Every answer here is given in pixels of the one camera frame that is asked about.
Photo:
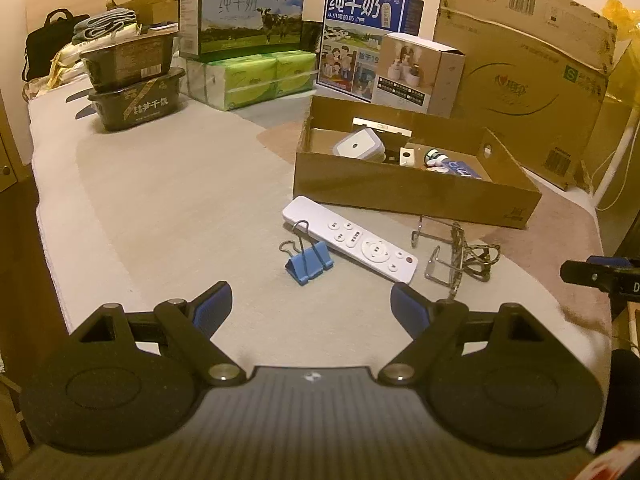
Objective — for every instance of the blue tissue packet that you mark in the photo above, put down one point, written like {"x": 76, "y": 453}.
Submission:
{"x": 465, "y": 170}

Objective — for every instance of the small brown cardboard box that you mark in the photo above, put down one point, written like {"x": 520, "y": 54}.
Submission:
{"x": 150, "y": 5}

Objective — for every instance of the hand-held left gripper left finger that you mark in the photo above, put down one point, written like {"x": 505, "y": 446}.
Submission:
{"x": 212, "y": 305}

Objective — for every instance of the green landscape milk box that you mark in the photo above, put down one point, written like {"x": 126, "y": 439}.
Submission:
{"x": 240, "y": 15}

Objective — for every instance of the blue milk carton box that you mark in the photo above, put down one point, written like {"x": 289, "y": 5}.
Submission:
{"x": 350, "y": 25}

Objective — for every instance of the wooden wardrobe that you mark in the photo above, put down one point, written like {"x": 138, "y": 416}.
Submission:
{"x": 10, "y": 155}

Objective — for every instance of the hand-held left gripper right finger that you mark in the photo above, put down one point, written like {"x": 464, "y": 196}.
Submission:
{"x": 407, "y": 305}

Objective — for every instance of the large cardboard box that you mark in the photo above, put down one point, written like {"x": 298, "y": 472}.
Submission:
{"x": 515, "y": 85}

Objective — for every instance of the white fan stand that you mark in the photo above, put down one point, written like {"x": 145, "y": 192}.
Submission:
{"x": 617, "y": 155}

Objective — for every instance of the cream plug adapter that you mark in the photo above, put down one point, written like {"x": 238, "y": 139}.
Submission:
{"x": 406, "y": 156}

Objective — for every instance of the white remote control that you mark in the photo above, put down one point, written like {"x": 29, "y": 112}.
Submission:
{"x": 345, "y": 235}

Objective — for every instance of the shallow cardboard box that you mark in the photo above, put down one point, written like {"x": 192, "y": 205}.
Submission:
{"x": 400, "y": 192}

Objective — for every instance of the white square night light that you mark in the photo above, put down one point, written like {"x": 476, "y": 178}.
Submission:
{"x": 356, "y": 145}

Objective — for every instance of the yellow plastic bag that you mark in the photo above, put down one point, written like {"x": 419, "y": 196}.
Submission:
{"x": 622, "y": 50}

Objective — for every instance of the grey folded towels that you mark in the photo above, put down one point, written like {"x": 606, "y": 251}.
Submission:
{"x": 102, "y": 25}

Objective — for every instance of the black bag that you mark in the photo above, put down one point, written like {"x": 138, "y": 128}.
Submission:
{"x": 45, "y": 50}

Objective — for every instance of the small white capped bottle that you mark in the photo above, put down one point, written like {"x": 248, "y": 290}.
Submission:
{"x": 436, "y": 157}

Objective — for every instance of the blue binder clip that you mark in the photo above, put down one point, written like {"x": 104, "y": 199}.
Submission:
{"x": 305, "y": 266}

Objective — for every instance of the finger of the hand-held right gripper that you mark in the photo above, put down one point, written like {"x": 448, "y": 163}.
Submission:
{"x": 585, "y": 272}
{"x": 607, "y": 261}

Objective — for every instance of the beige brown patterned blanket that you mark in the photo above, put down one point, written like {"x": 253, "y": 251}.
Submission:
{"x": 175, "y": 200}

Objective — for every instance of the torn cardboard piece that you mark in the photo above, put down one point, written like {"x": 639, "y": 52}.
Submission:
{"x": 585, "y": 177}

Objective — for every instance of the green tissue pack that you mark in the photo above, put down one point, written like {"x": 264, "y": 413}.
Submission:
{"x": 245, "y": 82}
{"x": 295, "y": 72}

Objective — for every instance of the brown board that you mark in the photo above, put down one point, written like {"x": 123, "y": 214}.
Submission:
{"x": 50, "y": 0}

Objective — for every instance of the white appliance box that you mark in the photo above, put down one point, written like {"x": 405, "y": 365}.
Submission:
{"x": 415, "y": 72}

